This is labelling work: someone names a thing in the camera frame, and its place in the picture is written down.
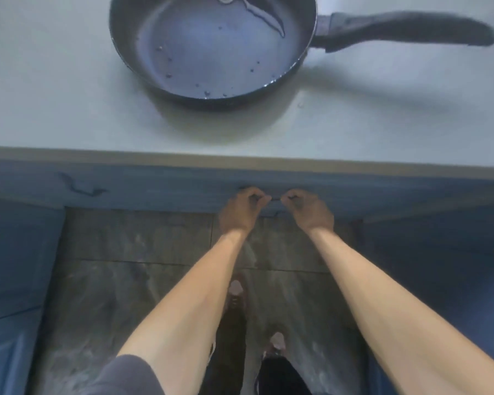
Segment person's right hand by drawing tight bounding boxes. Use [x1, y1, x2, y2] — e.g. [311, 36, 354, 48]
[280, 189, 335, 238]

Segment dark non-stick frying pan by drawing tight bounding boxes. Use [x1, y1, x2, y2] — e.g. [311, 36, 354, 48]
[109, 0, 494, 112]

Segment person's right forearm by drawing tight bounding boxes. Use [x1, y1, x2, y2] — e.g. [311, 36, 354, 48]
[306, 225, 494, 395]

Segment person's shoe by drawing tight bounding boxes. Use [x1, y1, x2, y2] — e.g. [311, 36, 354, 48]
[228, 279, 246, 310]
[263, 332, 289, 359]

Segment person's left shoe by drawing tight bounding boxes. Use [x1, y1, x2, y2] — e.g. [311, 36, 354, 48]
[228, 279, 246, 310]

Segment grey shirt sleeve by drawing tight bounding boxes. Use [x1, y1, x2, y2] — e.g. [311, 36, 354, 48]
[79, 354, 166, 395]

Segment black trousers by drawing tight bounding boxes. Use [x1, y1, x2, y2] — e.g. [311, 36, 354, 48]
[198, 302, 314, 395]

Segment person's right shoe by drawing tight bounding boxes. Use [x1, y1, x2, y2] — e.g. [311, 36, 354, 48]
[263, 332, 289, 359]

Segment blue counter front panel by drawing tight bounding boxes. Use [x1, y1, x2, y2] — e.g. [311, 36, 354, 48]
[0, 157, 494, 223]

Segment person's left hand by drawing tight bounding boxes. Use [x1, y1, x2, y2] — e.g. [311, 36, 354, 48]
[218, 187, 273, 236]

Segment person's left forearm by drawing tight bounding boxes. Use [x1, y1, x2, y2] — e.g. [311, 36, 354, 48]
[116, 229, 256, 395]

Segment blue cabinet door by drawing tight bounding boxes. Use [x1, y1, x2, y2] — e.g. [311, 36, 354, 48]
[361, 203, 494, 395]
[0, 196, 67, 395]

